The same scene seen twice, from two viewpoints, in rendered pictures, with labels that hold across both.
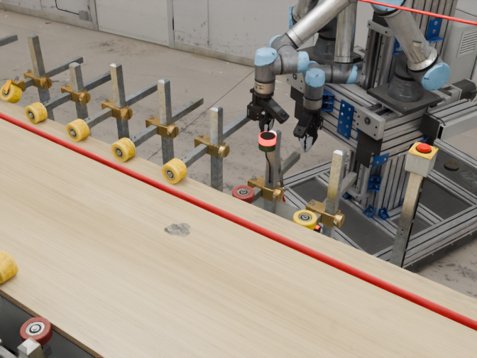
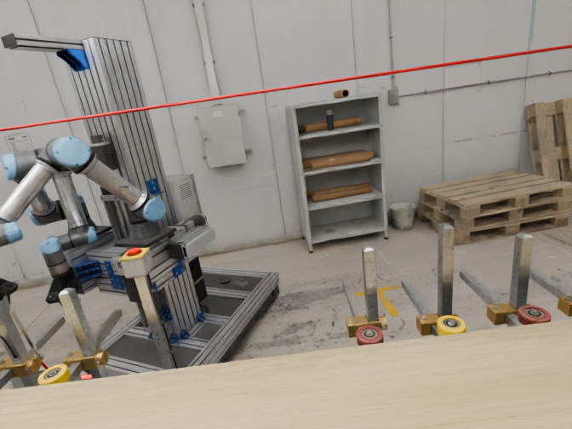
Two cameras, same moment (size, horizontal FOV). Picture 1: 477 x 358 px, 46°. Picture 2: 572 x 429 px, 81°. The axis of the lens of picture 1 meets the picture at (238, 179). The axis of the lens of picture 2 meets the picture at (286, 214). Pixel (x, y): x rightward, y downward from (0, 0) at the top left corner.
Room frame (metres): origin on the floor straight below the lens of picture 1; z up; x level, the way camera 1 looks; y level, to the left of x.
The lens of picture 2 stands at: (0.32, -0.45, 1.61)
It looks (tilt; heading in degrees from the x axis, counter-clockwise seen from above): 19 degrees down; 329
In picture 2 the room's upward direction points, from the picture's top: 8 degrees counter-clockwise
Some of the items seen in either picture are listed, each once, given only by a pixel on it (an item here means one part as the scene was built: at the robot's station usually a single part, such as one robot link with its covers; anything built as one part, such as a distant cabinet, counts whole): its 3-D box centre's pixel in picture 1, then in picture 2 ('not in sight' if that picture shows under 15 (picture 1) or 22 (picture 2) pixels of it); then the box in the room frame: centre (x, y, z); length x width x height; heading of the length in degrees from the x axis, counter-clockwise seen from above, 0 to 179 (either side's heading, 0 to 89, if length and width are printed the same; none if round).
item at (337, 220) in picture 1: (324, 214); (87, 359); (1.59, -0.31, 0.84); 0.14 x 0.06 x 0.05; 57
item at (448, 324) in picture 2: not in sight; (451, 337); (0.81, -1.28, 0.85); 0.08 x 0.08 x 0.11
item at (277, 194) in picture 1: (265, 189); (18, 367); (1.72, -0.10, 0.85); 0.14 x 0.06 x 0.05; 57
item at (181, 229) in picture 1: (177, 226); not in sight; (1.41, 0.19, 0.91); 0.09 x 0.07 x 0.02; 82
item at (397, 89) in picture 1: (407, 82); (143, 225); (2.16, -0.69, 1.09); 0.15 x 0.15 x 0.10
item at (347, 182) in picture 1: (329, 203); (92, 347); (1.65, -0.34, 0.84); 0.44 x 0.03 x 0.04; 147
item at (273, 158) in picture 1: (271, 185); (21, 359); (1.71, -0.12, 0.87); 0.04 x 0.04 x 0.48; 57
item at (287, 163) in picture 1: (270, 180); (25, 356); (1.78, -0.12, 0.84); 0.43 x 0.03 x 0.04; 147
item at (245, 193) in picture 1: (243, 202); not in sight; (1.62, -0.02, 0.85); 0.08 x 0.08 x 0.11
